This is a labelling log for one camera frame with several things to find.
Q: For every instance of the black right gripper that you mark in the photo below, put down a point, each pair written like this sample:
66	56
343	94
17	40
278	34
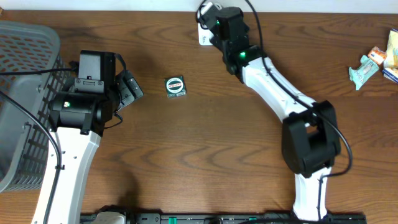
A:
214	40

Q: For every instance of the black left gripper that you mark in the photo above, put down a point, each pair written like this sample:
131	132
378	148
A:
127	95

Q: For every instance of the green round-logo box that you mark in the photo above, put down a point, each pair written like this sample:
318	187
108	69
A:
175	87

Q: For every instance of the teal long snack packet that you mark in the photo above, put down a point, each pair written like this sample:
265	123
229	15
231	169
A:
364	72

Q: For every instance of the orange small tissue pack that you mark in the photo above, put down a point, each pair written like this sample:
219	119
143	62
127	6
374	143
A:
377	55

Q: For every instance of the large yellow snack bag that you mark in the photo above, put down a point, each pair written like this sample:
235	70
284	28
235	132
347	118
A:
390	63

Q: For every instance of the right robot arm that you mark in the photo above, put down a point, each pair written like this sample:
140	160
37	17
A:
309	145

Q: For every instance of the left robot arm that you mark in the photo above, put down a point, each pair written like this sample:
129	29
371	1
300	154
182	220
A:
78	116

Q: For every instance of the white barcode scanner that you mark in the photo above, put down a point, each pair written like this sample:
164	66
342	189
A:
204	34

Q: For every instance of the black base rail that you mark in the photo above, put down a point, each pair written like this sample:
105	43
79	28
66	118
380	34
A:
116	214

